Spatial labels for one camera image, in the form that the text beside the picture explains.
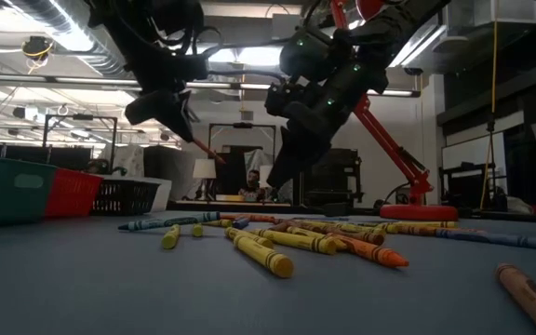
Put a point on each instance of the black mesh basket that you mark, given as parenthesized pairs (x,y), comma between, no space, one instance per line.
(124,197)

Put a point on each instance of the orange crayon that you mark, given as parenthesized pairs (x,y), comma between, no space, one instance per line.
(370,252)
(210,152)
(249,218)
(412,230)

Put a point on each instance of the black shelf unit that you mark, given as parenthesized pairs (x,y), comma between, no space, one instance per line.
(338,167)

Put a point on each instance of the yellow flat box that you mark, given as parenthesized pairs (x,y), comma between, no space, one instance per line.
(230,198)

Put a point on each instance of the black aluminium table frame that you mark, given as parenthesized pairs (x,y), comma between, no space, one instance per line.
(249,207)

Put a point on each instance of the black cabinet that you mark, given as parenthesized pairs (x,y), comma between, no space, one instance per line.
(170,167)

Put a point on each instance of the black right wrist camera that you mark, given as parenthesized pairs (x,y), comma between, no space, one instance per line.
(279,100)

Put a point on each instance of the white shade table lamp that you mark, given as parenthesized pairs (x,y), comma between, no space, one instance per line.
(204,168)
(266,177)

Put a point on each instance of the silver ceiling duct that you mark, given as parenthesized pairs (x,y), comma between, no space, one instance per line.
(100,65)

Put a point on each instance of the white bag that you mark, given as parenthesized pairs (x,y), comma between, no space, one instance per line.
(519,205)

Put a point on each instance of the white covered equipment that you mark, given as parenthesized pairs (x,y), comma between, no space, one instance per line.
(130,160)

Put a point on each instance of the red desk lamp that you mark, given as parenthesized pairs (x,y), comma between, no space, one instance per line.
(419,213)

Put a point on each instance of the black metal frame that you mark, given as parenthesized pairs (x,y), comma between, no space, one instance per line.
(242,125)
(79,117)

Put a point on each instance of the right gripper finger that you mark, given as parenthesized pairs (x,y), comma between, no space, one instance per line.
(296,153)

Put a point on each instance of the red mesh basket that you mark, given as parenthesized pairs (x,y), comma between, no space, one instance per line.
(72,195)

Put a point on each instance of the black desk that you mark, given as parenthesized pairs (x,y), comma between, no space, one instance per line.
(463,186)

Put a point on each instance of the person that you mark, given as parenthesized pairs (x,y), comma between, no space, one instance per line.
(93,166)
(252,179)

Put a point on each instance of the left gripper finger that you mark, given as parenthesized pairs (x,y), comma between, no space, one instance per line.
(187,107)
(156,109)

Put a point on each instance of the black tripod stand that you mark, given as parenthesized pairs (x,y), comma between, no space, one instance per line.
(490,153)

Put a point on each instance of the light blue crayon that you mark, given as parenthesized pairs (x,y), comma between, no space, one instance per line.
(170,222)

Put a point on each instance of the bright ceiling light panel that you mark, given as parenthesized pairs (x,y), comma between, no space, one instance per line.
(249,56)

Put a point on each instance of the white box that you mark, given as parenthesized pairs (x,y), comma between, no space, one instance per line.
(164,193)

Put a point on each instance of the white board panel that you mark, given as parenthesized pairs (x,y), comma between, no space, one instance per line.
(468,151)

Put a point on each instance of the long ceiling light strip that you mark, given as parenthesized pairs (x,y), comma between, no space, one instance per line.
(63,80)
(398,92)

